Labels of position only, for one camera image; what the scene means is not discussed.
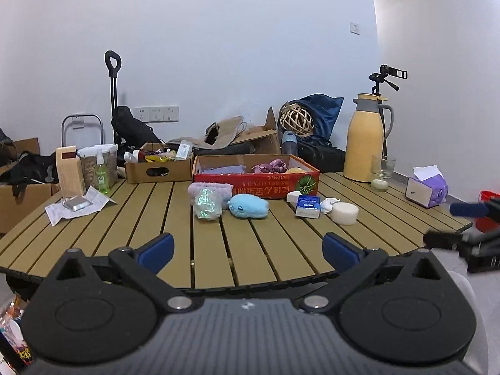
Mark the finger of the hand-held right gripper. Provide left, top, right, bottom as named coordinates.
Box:
left=449, top=199, right=500, bottom=219
left=423, top=229, right=475, bottom=251

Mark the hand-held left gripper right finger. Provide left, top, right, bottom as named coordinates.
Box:
left=299, top=232, right=446, bottom=315

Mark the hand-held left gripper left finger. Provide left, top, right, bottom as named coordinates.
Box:
left=51, top=232, right=192, bottom=314

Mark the iridescent packet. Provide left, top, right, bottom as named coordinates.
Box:
left=193, top=187, right=224, bottom=223

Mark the lavender fuzzy cloth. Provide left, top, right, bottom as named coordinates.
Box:
left=188, top=181, right=234, bottom=208

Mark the blue plush toy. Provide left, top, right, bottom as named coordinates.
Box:
left=227, top=194, right=270, bottom=220

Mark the purple towel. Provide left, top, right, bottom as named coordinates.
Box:
left=198, top=163, right=248, bottom=175

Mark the red cardboard box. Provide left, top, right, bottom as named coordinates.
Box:
left=192, top=154, right=321, bottom=201

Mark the red bucket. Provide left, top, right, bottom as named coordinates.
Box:
left=474, top=190, right=500, bottom=232

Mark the purple tissue pack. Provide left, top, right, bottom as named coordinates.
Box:
left=405, top=166, right=449, bottom=209

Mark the small white cloth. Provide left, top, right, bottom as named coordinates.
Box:
left=320, top=197, right=341, bottom=215

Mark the blue tissue packet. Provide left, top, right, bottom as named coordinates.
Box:
left=294, top=195, right=322, bottom=219

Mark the white paper sheet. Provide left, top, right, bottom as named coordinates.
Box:
left=45, top=186, right=118, bottom=227

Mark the small brown cardboard box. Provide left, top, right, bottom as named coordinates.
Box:
left=124, top=152, right=195, bottom=184

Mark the glass cup with candle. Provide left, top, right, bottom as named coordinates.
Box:
left=370, top=155, right=397, bottom=192

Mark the green spray bottle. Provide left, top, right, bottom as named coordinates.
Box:
left=94, top=149, right=112, bottom=195

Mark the silver foil packet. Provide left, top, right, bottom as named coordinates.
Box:
left=62, top=196, right=92, bottom=212

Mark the black duffel bag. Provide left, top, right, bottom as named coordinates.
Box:
left=296, top=140, right=347, bottom=173

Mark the clear grain container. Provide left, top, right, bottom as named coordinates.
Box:
left=77, top=144, right=119, bottom=191

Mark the yellow thermos jug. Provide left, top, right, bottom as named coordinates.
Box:
left=343, top=92, right=395, bottom=184

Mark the brown paper carton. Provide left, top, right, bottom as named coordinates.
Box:
left=55, top=145, right=87, bottom=198

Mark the dark water bottle blue lid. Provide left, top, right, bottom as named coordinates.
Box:
left=281, top=130, right=300, bottom=156

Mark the black trolley bag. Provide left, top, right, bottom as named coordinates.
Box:
left=111, top=105, right=162, bottom=146

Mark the black jacket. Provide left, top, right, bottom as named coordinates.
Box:
left=193, top=142, right=282, bottom=156

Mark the blue cloth bag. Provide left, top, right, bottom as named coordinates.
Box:
left=288, top=93, right=345, bottom=146

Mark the wicker ball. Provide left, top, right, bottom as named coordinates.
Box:
left=279, top=102, right=315, bottom=138

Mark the beige fuzzy mat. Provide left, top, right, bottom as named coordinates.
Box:
left=204, top=116, right=245, bottom=146

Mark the large open cardboard box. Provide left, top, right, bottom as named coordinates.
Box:
left=167, top=106, right=283, bottom=156

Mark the brown cardboard carton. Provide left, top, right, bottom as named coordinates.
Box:
left=0, top=137, right=61, bottom=236

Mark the black clothing pile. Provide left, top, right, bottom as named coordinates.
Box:
left=0, top=152, right=60, bottom=187

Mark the colourful printed packaging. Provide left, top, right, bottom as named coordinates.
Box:
left=0, top=296, right=34, bottom=375

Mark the grey backpack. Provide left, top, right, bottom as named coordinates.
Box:
left=0, top=128, right=18, bottom=162

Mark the white wall socket strip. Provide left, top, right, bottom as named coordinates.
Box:
left=134, top=105, right=181, bottom=123

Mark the metal folding cart frame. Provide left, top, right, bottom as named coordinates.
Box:
left=61, top=113, right=104, bottom=154

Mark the black camcorder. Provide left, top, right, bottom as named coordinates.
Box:
left=379, top=64, right=409, bottom=81

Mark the black trolley handle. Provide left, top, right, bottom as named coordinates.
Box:
left=104, top=49, right=123, bottom=146

